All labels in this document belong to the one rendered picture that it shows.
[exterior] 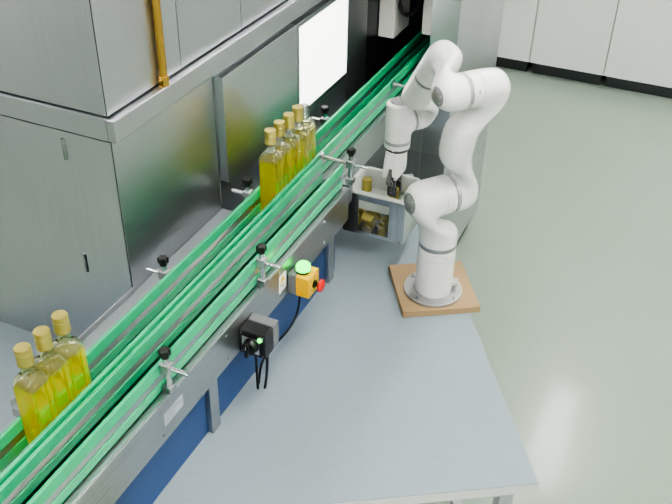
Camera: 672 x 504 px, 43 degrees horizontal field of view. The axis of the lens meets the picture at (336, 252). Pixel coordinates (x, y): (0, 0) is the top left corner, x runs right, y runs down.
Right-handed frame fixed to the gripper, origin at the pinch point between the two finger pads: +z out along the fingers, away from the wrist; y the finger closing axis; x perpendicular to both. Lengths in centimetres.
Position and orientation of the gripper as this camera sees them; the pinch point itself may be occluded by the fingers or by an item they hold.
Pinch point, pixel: (394, 188)
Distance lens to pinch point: 289.5
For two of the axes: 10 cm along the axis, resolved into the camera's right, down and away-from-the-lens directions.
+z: -0.2, 8.2, 5.7
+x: 9.0, 2.6, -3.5
